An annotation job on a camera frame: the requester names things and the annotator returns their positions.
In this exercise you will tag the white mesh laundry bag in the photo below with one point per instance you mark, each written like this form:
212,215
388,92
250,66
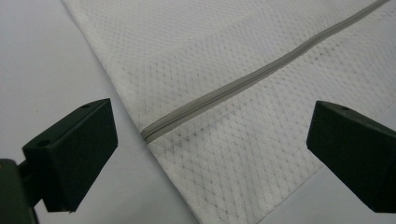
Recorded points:
218,46

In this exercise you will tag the pale blue table mat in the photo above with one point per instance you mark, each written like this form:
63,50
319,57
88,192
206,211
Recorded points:
46,77

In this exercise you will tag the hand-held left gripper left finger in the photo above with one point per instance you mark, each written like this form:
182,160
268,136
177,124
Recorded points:
74,155

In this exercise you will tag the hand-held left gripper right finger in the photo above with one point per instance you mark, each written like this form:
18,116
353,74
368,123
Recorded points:
355,155

